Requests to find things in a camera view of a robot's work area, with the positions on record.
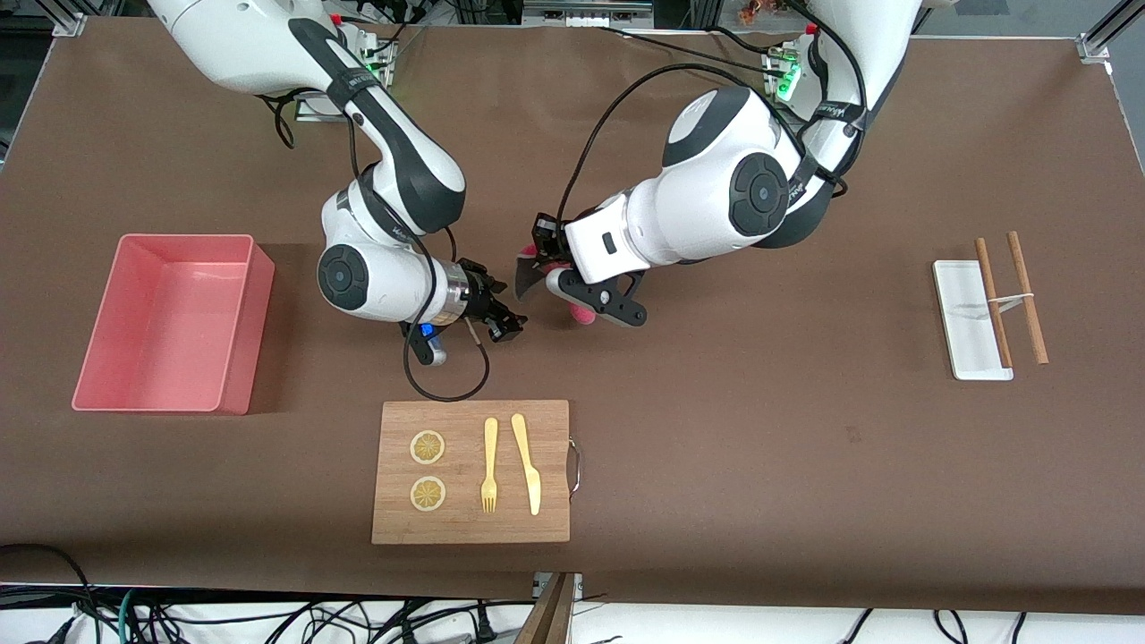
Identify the wooden cutting board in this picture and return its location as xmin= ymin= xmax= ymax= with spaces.
xmin=371 ymin=400 xmax=571 ymax=545

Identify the black looped floor cable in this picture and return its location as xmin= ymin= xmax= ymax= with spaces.
xmin=0 ymin=543 xmax=95 ymax=644

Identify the yellow plastic knife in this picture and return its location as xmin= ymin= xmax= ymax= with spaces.
xmin=511 ymin=413 xmax=542 ymax=517

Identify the grey metal device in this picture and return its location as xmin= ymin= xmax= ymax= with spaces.
xmin=522 ymin=0 xmax=656 ymax=28

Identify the small metal bracket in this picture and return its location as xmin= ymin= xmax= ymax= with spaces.
xmin=532 ymin=572 xmax=584 ymax=602

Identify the aluminium frame corner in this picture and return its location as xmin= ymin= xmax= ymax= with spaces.
xmin=49 ymin=0 xmax=88 ymax=38

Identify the yellow plastic fork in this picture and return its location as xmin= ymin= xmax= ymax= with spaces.
xmin=480 ymin=417 xmax=499 ymax=514

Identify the white rectangular tray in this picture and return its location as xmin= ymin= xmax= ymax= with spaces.
xmin=932 ymin=259 xmax=1015 ymax=382

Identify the orange object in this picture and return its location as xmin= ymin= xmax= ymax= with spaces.
xmin=738 ymin=0 xmax=806 ymax=25

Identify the black cable on table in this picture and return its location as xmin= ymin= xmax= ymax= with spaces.
xmin=595 ymin=25 xmax=793 ymax=81

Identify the pink plastic bin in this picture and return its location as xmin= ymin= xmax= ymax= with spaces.
xmin=72 ymin=233 xmax=276 ymax=416

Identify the red cloth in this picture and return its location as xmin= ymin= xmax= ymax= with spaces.
xmin=522 ymin=240 xmax=598 ymax=326

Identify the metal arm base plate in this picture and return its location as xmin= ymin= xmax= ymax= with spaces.
xmin=765 ymin=49 xmax=806 ymax=126
xmin=295 ymin=40 xmax=396 ymax=123

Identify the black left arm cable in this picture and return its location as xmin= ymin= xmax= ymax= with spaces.
xmin=556 ymin=0 xmax=870 ymax=235

